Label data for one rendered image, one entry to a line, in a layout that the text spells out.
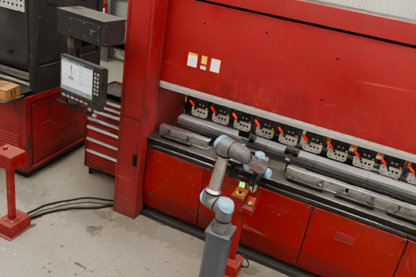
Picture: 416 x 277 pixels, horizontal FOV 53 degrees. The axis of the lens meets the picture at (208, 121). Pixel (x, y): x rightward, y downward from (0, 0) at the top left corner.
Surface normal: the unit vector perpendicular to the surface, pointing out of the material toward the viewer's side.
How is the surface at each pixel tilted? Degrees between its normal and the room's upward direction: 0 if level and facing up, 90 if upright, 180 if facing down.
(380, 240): 90
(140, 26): 90
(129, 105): 90
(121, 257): 0
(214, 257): 90
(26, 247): 0
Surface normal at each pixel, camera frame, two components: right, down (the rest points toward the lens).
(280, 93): -0.40, 0.31
